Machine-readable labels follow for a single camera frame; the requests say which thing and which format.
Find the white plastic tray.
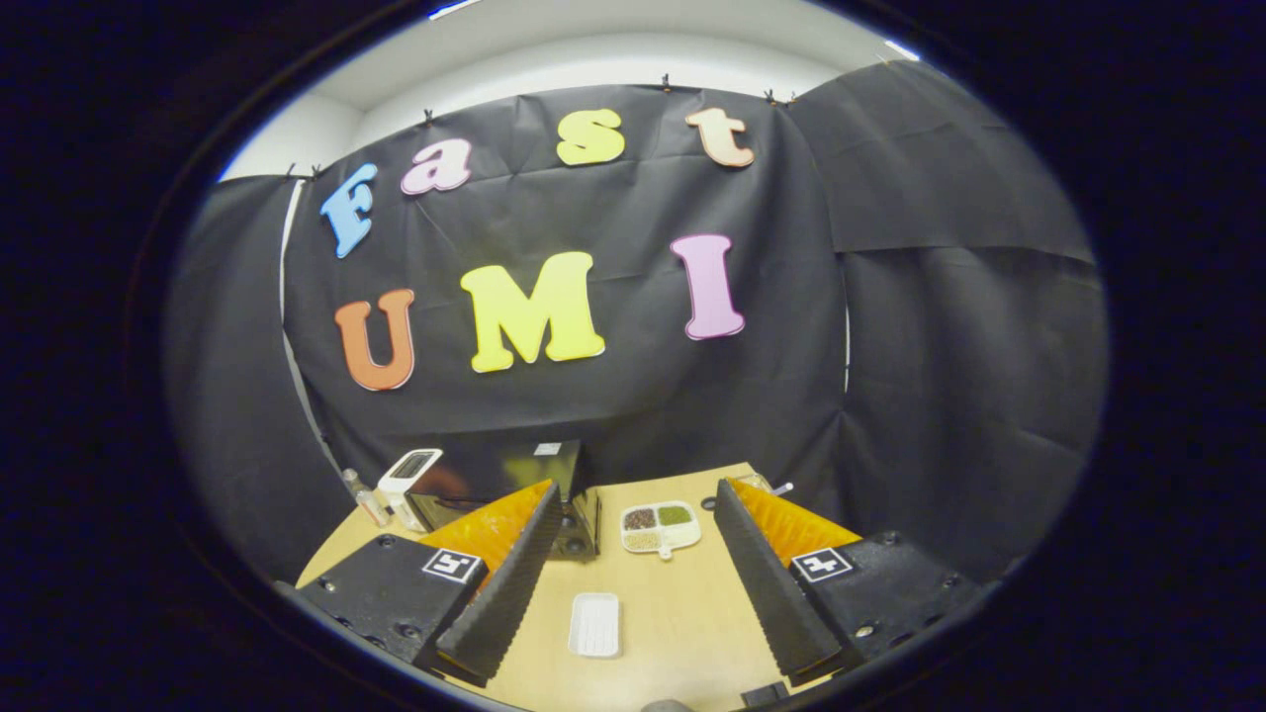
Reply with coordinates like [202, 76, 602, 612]
[568, 592, 621, 659]

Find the clear plastic bottle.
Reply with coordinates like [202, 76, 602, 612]
[342, 469, 392, 529]

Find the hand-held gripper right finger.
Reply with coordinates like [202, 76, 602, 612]
[712, 478, 990, 688]

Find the white bread toaster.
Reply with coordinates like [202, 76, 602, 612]
[376, 448, 444, 533]

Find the white divided dish with beans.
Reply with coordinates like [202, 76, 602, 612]
[620, 500, 702, 562]

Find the black toaster oven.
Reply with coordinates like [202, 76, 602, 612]
[406, 440, 601, 562]

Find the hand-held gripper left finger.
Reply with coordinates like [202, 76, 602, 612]
[295, 480, 565, 688]

